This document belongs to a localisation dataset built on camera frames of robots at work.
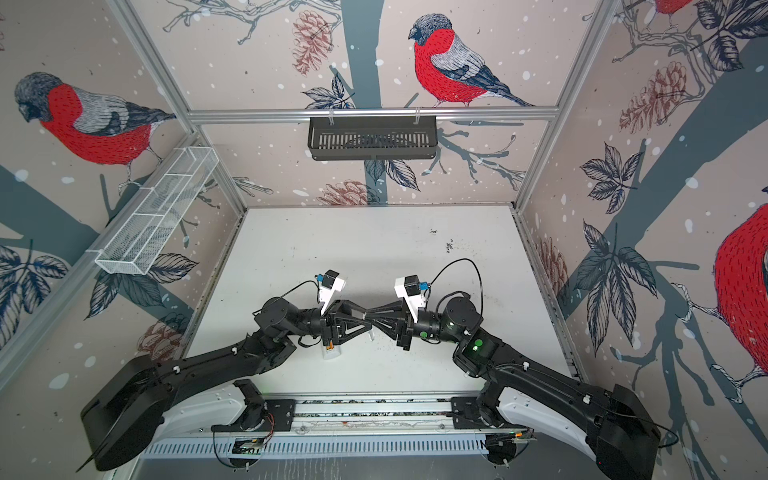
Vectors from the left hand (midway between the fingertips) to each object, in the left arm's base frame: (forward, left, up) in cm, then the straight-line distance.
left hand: (367, 331), depth 60 cm
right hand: (+2, 0, 0) cm, 2 cm away
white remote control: (+4, +12, -27) cm, 30 cm away
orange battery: (-2, +8, -2) cm, 8 cm away
